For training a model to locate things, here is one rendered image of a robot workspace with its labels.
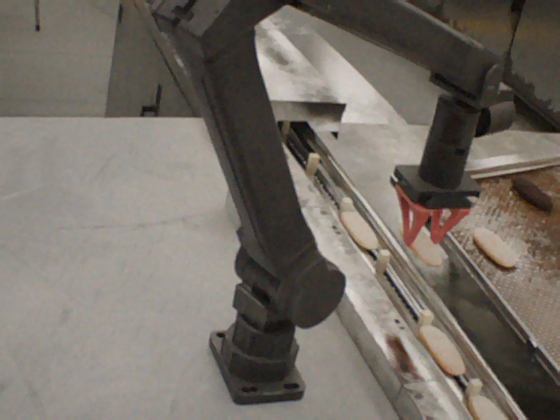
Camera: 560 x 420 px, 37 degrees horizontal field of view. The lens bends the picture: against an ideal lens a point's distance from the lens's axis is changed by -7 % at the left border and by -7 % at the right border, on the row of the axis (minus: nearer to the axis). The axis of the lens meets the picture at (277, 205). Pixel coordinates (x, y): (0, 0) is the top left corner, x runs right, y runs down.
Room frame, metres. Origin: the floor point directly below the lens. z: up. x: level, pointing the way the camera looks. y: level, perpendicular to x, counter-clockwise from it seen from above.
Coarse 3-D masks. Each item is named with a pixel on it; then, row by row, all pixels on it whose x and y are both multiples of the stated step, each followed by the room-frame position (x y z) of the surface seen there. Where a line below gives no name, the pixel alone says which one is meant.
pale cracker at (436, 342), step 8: (424, 328) 0.91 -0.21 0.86; (432, 328) 0.91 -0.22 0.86; (424, 336) 0.89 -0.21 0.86; (432, 336) 0.89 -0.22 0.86; (440, 336) 0.89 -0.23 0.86; (424, 344) 0.88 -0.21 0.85; (432, 344) 0.87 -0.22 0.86; (440, 344) 0.87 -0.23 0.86; (448, 344) 0.88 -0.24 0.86; (432, 352) 0.86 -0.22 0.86; (440, 352) 0.86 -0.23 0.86; (448, 352) 0.86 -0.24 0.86; (456, 352) 0.86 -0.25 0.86; (440, 360) 0.85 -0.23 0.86; (448, 360) 0.85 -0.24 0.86; (456, 360) 0.85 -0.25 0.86; (448, 368) 0.83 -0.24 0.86; (456, 368) 0.83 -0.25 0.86; (464, 368) 0.84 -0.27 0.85
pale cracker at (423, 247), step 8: (400, 224) 1.03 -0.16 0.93; (400, 232) 1.01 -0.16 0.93; (424, 232) 1.02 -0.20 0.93; (416, 240) 0.99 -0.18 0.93; (424, 240) 0.99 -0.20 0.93; (416, 248) 0.97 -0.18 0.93; (424, 248) 0.97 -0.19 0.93; (432, 248) 0.98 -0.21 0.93; (424, 256) 0.96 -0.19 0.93; (432, 256) 0.96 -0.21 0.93; (440, 256) 0.97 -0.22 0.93; (432, 264) 0.95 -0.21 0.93
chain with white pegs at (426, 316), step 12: (300, 156) 1.36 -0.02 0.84; (312, 156) 1.30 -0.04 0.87; (312, 168) 1.30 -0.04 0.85; (336, 204) 1.22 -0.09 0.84; (348, 204) 1.17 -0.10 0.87; (372, 252) 1.09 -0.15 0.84; (384, 252) 1.05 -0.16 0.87; (384, 264) 1.05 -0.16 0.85; (384, 276) 1.04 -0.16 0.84; (396, 288) 1.01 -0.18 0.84; (420, 324) 0.92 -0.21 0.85; (468, 384) 0.80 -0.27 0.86; (480, 384) 0.79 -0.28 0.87; (468, 396) 0.79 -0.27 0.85
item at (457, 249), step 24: (480, 168) 1.28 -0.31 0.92; (504, 168) 1.30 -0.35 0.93; (528, 168) 1.31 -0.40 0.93; (504, 192) 1.24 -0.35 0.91; (480, 216) 1.16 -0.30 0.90; (504, 216) 1.16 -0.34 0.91; (552, 216) 1.17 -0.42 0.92; (528, 264) 1.04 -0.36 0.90; (528, 288) 0.99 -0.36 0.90; (504, 312) 0.93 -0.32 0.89; (552, 312) 0.94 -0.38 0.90; (528, 336) 0.87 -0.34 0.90; (552, 360) 0.84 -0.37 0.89
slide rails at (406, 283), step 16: (288, 144) 1.37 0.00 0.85; (304, 144) 1.38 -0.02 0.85; (320, 160) 1.33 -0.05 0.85; (320, 192) 1.22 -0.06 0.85; (336, 192) 1.24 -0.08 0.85; (336, 208) 1.18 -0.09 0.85; (352, 208) 1.19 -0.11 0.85; (368, 224) 1.16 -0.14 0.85; (352, 240) 1.10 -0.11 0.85; (368, 256) 1.07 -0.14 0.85; (400, 272) 1.04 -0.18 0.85; (416, 288) 1.01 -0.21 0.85; (400, 304) 0.96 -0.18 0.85; (416, 304) 0.97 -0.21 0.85; (432, 320) 0.94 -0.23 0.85; (448, 336) 0.91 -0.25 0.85; (464, 400) 0.78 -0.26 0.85; (496, 400) 0.79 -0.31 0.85
